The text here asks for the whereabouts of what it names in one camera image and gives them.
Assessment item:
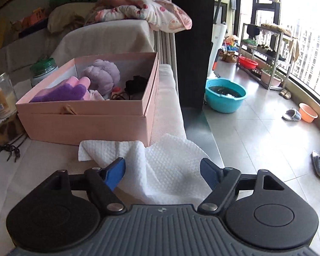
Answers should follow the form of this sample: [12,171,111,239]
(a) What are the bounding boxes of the beige pillow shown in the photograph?
[47,3,97,34]

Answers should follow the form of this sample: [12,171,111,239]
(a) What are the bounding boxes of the black scrunchie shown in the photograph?
[124,75,149,97]

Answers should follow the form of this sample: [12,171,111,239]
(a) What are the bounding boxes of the brown boots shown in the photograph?
[221,52,237,63]

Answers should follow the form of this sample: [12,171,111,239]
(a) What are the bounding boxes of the lilac plush toy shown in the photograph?
[81,59,121,97]

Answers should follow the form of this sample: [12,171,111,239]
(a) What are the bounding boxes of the purple fuzzy glove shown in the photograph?
[29,83,90,103]

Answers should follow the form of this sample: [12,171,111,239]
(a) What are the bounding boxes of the colourful plastic toy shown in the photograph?
[223,38,239,52]

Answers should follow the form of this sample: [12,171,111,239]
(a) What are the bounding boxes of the black flat tray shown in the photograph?
[18,17,49,38]

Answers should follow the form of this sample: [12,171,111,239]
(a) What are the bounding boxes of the tortoiseshell plush cloth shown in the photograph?
[0,111,27,146]

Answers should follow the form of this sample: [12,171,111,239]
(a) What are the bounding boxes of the floral printed blanket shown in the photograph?
[85,0,193,33]

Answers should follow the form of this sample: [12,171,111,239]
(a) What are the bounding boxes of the potted green plant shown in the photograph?
[261,64,284,87]

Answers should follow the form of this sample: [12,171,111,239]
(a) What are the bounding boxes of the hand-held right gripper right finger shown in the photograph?
[197,158,285,215]

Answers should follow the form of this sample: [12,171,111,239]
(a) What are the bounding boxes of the orange toy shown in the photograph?
[20,7,47,27]

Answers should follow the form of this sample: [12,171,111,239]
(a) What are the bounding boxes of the metal shoe rack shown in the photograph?
[236,23,297,91]

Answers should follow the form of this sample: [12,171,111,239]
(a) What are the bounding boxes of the white upright vacuum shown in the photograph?
[206,0,238,77]

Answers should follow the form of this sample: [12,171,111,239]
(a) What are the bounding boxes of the red plastic basin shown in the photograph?
[237,56,259,69]

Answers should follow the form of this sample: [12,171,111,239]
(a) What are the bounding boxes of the green lidded jar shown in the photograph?
[30,58,59,88]

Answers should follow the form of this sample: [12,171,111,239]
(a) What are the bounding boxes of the dark hair tie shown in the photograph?
[110,92,129,101]

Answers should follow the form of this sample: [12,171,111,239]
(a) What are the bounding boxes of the teal plastic basin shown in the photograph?
[205,78,247,113]

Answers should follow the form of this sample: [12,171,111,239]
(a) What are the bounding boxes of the grey slipper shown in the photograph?
[282,108,302,121]

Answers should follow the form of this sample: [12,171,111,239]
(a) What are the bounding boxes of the hanging beige towel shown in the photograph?
[288,38,301,62]

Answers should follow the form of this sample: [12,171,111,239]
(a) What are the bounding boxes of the woven straw mat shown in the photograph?
[260,22,293,37]

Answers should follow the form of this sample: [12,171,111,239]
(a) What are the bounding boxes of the clear glass jar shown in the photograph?
[0,73,18,119]

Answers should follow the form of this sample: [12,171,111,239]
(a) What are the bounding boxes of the yellow plush toy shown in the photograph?
[0,16,10,52]

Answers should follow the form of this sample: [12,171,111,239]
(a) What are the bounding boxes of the pink checked cloth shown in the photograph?
[89,89,106,101]

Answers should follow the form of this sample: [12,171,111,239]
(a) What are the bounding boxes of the orange plastic basin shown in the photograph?
[299,103,319,123]

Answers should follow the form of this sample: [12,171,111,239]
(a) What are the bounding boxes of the beige curtain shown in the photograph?
[149,0,180,92]

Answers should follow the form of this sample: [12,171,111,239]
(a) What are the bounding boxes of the dark beaded cord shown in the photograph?
[0,134,28,163]

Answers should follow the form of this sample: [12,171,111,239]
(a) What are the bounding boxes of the white textured cloth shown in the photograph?
[78,133,212,206]

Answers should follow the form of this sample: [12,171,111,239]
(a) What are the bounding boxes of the pink cardboard box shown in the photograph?
[15,52,160,148]

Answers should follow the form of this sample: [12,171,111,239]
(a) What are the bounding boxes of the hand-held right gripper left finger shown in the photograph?
[47,157,127,215]

